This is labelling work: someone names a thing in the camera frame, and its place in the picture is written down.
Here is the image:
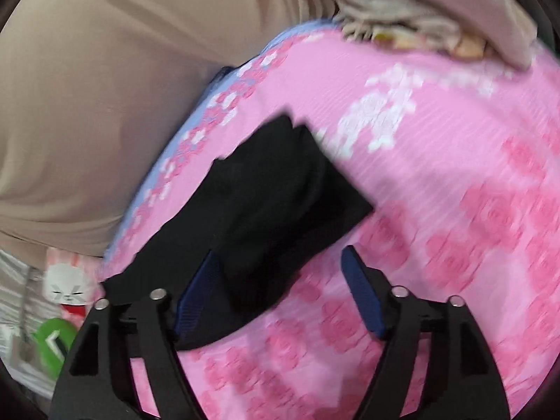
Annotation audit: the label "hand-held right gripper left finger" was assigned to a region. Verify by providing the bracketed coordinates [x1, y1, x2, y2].
[47, 249, 222, 420]

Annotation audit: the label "green round object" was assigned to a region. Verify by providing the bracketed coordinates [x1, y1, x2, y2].
[33, 317, 80, 380]

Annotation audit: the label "black pants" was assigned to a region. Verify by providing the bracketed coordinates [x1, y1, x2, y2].
[100, 114, 376, 351]

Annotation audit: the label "white cat print pillow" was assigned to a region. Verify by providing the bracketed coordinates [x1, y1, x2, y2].
[43, 247, 105, 321]

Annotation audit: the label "pink floral blanket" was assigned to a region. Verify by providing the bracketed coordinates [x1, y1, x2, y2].
[98, 20, 560, 420]

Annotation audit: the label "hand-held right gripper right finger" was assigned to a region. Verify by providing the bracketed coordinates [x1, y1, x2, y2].
[341, 245, 512, 420]

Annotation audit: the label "grey white striped cloth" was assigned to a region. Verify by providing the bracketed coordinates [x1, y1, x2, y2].
[0, 248, 60, 399]

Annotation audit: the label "beige cloth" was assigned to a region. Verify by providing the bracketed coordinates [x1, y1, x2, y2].
[0, 0, 346, 267]

